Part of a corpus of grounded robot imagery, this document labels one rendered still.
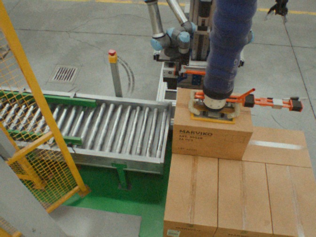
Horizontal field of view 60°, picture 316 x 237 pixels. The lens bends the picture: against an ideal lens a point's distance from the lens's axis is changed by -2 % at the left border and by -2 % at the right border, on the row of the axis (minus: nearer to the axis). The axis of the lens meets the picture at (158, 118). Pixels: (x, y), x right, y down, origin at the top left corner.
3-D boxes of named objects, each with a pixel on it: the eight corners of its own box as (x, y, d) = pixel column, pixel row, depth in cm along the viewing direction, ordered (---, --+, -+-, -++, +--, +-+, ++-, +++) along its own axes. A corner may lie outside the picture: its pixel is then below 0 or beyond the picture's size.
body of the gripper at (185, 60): (188, 67, 220) (189, 54, 211) (177, 66, 221) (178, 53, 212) (189, 60, 225) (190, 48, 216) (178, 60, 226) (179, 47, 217)
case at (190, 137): (171, 152, 241) (173, 123, 211) (176, 117, 267) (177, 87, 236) (241, 160, 236) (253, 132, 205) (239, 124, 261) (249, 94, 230)
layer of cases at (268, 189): (162, 236, 234) (163, 220, 203) (174, 141, 297) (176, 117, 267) (305, 254, 223) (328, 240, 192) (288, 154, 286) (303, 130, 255)
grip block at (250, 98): (242, 106, 208) (244, 101, 203) (241, 98, 214) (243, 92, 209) (253, 108, 207) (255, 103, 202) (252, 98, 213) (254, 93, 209)
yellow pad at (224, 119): (190, 119, 213) (190, 115, 209) (191, 110, 219) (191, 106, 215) (234, 124, 210) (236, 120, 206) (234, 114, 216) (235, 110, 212)
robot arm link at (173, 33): (177, 32, 221) (187, 38, 215) (167, 37, 216) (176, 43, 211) (178, 23, 215) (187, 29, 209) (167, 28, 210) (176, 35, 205)
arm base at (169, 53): (164, 46, 258) (164, 37, 250) (181, 48, 256) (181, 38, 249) (163, 57, 248) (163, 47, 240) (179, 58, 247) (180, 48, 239)
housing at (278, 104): (272, 108, 206) (273, 104, 203) (271, 102, 211) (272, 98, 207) (281, 109, 206) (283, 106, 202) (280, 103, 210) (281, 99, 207)
